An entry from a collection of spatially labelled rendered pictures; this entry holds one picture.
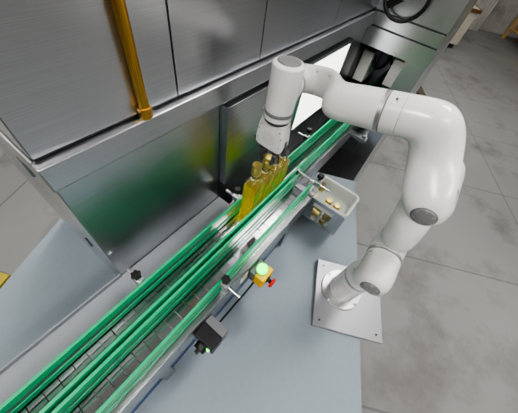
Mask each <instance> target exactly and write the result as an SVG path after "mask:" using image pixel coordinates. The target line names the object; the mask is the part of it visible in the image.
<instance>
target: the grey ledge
mask: <svg viewBox="0 0 518 413"><path fill-rule="evenodd" d="M230 206H231V205H230V204H229V203H228V202H226V201H225V200H223V199H222V198H220V197H218V198H217V199H216V200H215V201H213V202H212V203H211V204H209V205H208V206H207V207H206V208H204V209H203V210H202V211H200V212H199V213H198V214H197V215H195V216H194V218H192V219H191V220H190V221H188V222H187V223H186V224H185V225H183V226H182V227H181V228H180V229H178V230H177V231H176V232H174V233H173V234H172V235H171V236H170V237H169V238H168V239H166V240H165V241H164V242H163V243H161V244H160V245H159V246H157V247H156V248H155V249H153V250H152V251H151V252H149V253H148V254H147V255H146V256H145V257H144V258H143V259H142V260H140V261H139V262H138V263H136V264H135V265H134V266H132V267H131V268H130V269H131V270H132V271H134V270H140V271H141V275H142V276H143V277H144V278H145V279H146V278H147V277H149V276H150V275H151V274H152V273H153V272H154V271H156V270H157V269H158V268H159V267H160V266H162V265H163V264H164V263H165V262H166V261H168V260H169V259H170V258H171V257H172V256H174V255H175V254H176V253H177V252H178V251H179V250H180V249H181V248H182V247H183V246H184V245H186V244H187V243H188V242H189V241H190V240H191V239H193V238H194V237H195V236H196V235H197V234H199V233H200V232H201V231H202V230H203V229H205V228H206V227H207V226H208V225H209V224H210V223H211V222H212V221H213V220H214V219H215V218H217V217H218V216H219V215H220V214H221V213H223V212H224V211H225V210H226V209H227V208H228V207H230ZM130 277H131V274H130V273H129V272H128V271H126V272H125V273H124V274H123V275H120V274H118V275H117V276H116V277H115V278H114V279H112V280H111V281H110V282H109V283H107V284H106V285H105V286H103V287H102V288H101V289H99V290H98V291H97V292H96V293H95V294H94V295H93V296H91V297H90V298H89V299H87V300H86V301H85V302H83V303H82V304H81V305H80V306H78V307H77V308H76V309H74V310H73V311H72V312H71V313H70V314H69V315H67V316H66V317H65V318H64V319H62V320H61V321H60V322H58V323H57V324H56V325H54V326H53V327H52V328H51V329H50V330H49V331H47V332H46V333H45V334H44V335H42V336H41V337H40V338H38V339H37V340H36V341H35V342H33V343H32V344H31V345H29V346H28V347H27V348H26V349H25V350H24V351H23V352H21V353H20V354H19V355H17V356H16V357H15V358H13V359H12V360H11V361H9V362H8V363H7V364H6V365H4V366H3V367H2V368H1V369H0V405H1V404H3V403H4V402H5V401H6V400H7V399H8V398H9V397H10V396H11V395H12V394H13V393H15V392H16V391H17V390H18V389H19V388H21V387H22V386H23V385H24V384H25V383H27V382H28V381H29V380H30V379H31V378H33V377H34V376H35V375H36V374H37V373H38V372H39V371H40V370H41V369H42V368H43V367H45V366H46V365H47V364H48V363H49V362H50V361H52V360H53V359H54V358H55V357H56V356H58V355H59V354H60V353H61V352H62V351H64V350H65V349H66V348H67V347H68V346H70V345H71V344H72V343H73V342H74V341H75V340H76V339H77V338H78V337H79V336H80V335H82V334H83V333H84V332H85V331H86V330H87V329H89V328H90V327H91V326H92V325H94V324H95V323H96V322H97V321H98V320H99V319H101V318H102V317H103V316H104V315H105V314H106V313H108V312H109V310H110V309H111V308H113V307H114V306H115V305H116V304H117V303H119V302H120V301H121V300H122V299H123V298H124V297H126V296H127V295H128V294H129V293H131V292H132V291H133V290H134V289H135V288H136V287H138V285H137V284H136V283H135V282H134V281H133V280H132V279H131V278H130Z"/></svg>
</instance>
